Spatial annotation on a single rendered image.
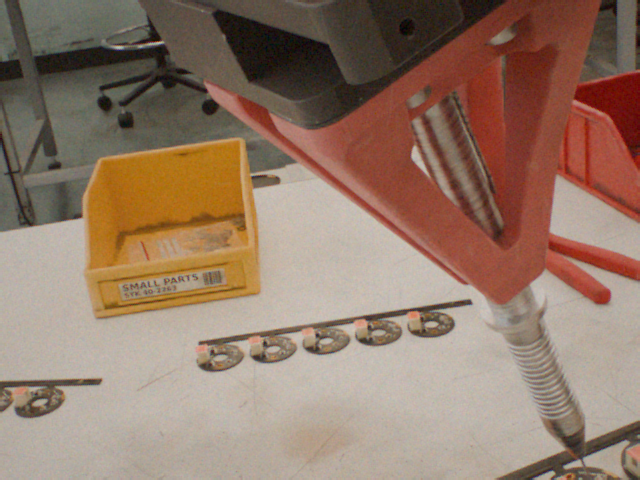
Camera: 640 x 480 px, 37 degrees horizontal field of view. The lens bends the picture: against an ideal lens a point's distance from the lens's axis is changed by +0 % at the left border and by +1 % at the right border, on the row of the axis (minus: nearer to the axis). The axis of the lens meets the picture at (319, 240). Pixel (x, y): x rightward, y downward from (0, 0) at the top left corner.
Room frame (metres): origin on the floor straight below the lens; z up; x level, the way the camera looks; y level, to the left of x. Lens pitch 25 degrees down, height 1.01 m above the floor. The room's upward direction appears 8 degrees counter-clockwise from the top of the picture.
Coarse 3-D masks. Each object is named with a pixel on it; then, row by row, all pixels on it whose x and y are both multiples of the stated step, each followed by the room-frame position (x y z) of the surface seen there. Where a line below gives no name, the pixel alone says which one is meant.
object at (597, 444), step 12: (612, 432) 0.25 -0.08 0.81; (624, 432) 0.25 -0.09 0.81; (636, 432) 0.25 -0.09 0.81; (588, 444) 0.24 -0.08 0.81; (600, 444) 0.24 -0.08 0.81; (612, 444) 0.24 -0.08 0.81; (552, 456) 0.24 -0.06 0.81; (564, 456) 0.24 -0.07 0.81; (528, 468) 0.24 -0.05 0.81; (540, 468) 0.24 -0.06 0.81; (552, 468) 0.24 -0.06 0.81; (564, 468) 0.23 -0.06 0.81
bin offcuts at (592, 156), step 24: (576, 96) 0.63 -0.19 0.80; (600, 96) 0.63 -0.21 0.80; (624, 96) 0.64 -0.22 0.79; (576, 120) 0.59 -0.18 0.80; (600, 120) 0.56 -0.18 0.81; (624, 120) 0.64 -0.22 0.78; (576, 144) 0.59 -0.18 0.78; (600, 144) 0.57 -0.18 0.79; (624, 144) 0.54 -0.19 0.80; (576, 168) 0.59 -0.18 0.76; (600, 168) 0.57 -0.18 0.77; (624, 168) 0.54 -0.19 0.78; (600, 192) 0.56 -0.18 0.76; (624, 192) 0.54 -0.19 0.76
